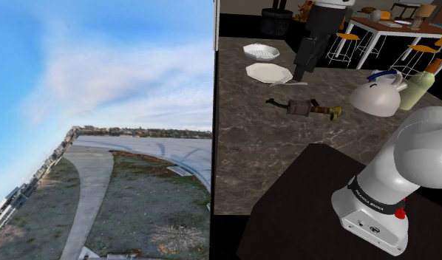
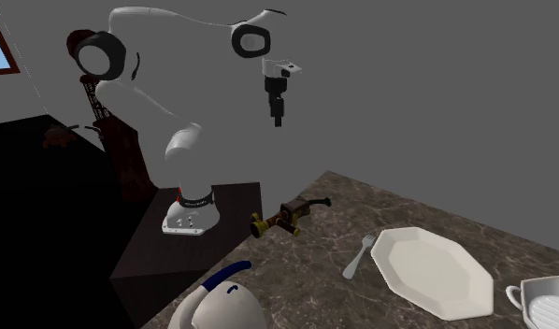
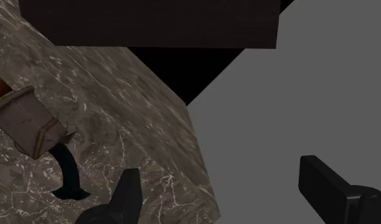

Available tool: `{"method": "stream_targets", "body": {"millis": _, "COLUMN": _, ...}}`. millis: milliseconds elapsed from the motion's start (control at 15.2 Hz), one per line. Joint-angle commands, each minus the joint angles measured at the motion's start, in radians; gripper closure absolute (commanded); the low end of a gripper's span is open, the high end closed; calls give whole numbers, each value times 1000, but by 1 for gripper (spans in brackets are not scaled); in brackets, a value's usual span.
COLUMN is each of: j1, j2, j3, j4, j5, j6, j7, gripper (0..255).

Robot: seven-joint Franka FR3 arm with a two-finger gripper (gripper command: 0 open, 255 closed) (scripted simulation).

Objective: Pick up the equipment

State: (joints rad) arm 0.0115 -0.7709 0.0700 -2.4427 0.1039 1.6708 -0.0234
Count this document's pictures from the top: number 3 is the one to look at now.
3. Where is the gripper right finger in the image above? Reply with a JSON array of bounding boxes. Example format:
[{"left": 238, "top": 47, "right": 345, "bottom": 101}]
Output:
[{"left": 298, "top": 155, "right": 381, "bottom": 224}]

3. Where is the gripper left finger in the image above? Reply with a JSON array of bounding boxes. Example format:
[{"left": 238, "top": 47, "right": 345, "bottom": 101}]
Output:
[{"left": 73, "top": 168, "right": 144, "bottom": 224}]

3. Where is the grey brown gold-trimmed object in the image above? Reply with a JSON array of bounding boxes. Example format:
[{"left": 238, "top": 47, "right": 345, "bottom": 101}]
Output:
[{"left": 0, "top": 69, "right": 91, "bottom": 201}]

